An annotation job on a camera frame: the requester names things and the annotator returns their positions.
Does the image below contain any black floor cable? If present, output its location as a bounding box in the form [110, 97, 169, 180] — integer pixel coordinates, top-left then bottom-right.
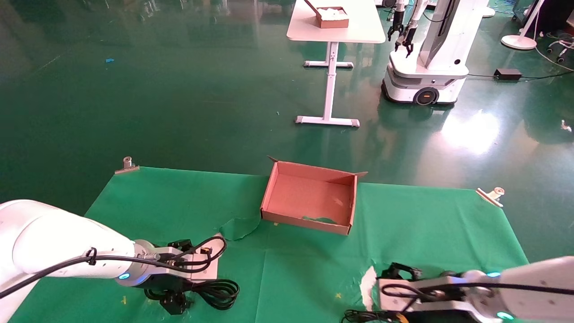
[466, 70, 574, 82]

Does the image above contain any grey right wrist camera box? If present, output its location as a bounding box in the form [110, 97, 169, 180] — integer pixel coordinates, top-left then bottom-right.
[378, 277, 470, 311]

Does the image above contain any black power cable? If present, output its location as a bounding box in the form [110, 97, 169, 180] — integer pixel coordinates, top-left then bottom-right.
[144, 278, 240, 311]

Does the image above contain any silver metal cloth clip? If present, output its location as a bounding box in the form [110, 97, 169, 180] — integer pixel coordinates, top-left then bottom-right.
[114, 156, 140, 175]
[475, 187, 505, 208]

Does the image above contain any white floor cable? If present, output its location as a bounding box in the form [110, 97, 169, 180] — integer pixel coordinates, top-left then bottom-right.
[533, 31, 574, 72]

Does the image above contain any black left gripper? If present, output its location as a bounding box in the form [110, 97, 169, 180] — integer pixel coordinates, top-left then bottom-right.
[143, 240, 195, 315]

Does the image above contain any black power adapter brick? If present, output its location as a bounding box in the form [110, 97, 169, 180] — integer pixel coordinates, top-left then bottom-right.
[494, 68, 522, 82]

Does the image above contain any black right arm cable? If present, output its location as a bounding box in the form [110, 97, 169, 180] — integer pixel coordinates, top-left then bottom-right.
[381, 281, 574, 313]

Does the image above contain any open brown cardboard box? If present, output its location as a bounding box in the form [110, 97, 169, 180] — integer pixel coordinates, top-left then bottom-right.
[260, 156, 368, 235]

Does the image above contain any white height-adjustable table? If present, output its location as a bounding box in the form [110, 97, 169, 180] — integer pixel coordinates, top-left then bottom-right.
[286, 0, 386, 128]

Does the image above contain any small cardboard box with flap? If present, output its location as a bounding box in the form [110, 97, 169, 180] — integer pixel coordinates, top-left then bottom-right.
[304, 0, 349, 29]

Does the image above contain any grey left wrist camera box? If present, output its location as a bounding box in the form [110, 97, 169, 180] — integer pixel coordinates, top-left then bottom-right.
[167, 244, 220, 282]

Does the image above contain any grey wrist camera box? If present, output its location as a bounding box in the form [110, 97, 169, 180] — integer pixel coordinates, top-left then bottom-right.
[378, 277, 470, 311]
[167, 244, 220, 282]

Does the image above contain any white round floor stand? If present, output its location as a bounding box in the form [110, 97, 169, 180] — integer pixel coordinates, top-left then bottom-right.
[500, 0, 546, 50]

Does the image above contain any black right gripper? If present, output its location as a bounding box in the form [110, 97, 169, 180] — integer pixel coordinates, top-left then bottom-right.
[383, 263, 477, 323]

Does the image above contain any white wheeled background robot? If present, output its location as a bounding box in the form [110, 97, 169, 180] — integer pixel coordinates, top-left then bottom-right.
[381, 0, 491, 106]

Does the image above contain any black USB cable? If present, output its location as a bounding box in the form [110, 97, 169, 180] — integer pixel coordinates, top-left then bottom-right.
[343, 309, 406, 323]

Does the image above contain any green table cloth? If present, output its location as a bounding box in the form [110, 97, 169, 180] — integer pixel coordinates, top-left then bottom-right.
[9, 167, 530, 323]

